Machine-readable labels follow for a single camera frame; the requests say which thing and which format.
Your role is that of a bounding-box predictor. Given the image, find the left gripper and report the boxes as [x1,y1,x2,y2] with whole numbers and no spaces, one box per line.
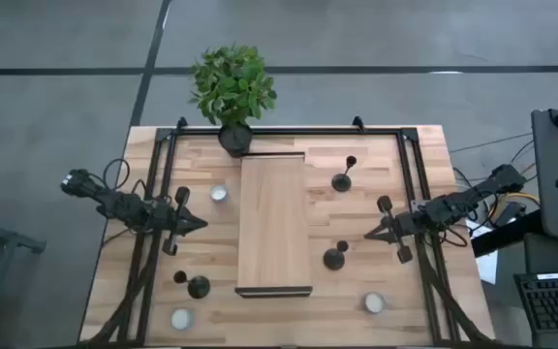
[158,186,209,257]

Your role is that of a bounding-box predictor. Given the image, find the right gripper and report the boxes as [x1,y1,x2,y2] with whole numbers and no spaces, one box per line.
[364,195,415,266]

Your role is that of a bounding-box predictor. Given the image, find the black candlestick holder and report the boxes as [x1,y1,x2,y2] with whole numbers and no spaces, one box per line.
[172,270,212,301]
[330,154,358,194]
[322,239,351,271]

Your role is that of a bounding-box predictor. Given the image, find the wooden riser black metal legs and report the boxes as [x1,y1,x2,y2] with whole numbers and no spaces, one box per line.
[233,152,314,299]

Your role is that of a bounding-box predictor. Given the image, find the speckled white tealight holder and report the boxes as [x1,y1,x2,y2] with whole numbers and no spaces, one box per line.
[170,307,196,333]
[209,183,230,204]
[361,291,388,315]

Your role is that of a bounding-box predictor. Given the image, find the white paper sheet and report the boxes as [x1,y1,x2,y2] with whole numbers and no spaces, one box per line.
[465,217,498,285]

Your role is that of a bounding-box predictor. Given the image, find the black desk edge bar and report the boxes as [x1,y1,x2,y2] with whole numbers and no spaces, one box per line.
[470,210,544,258]

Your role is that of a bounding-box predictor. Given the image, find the black power adapter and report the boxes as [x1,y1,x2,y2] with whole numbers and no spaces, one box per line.
[494,201,527,229]

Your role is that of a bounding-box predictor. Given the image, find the green plant in black pot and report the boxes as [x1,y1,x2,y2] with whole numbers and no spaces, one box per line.
[188,44,279,159]

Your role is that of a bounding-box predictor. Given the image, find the black computer keyboard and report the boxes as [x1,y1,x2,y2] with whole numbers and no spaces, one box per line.
[513,271,558,333]

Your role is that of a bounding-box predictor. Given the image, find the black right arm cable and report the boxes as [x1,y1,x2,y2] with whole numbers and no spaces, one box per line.
[441,225,469,248]

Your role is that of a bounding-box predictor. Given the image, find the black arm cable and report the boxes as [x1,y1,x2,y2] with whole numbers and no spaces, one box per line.
[441,225,469,248]
[102,158,131,191]

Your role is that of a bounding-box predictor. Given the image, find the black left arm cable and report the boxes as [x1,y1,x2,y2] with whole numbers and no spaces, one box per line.
[102,158,131,191]

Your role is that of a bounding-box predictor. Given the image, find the black aluminium table frame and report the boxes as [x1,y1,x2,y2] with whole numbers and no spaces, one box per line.
[82,115,496,348]

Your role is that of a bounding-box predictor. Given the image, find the black floor cable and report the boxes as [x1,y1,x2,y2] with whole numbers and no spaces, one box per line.
[448,132,535,155]

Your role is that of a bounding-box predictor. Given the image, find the yellow cable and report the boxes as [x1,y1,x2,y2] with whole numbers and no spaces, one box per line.
[501,191,542,207]

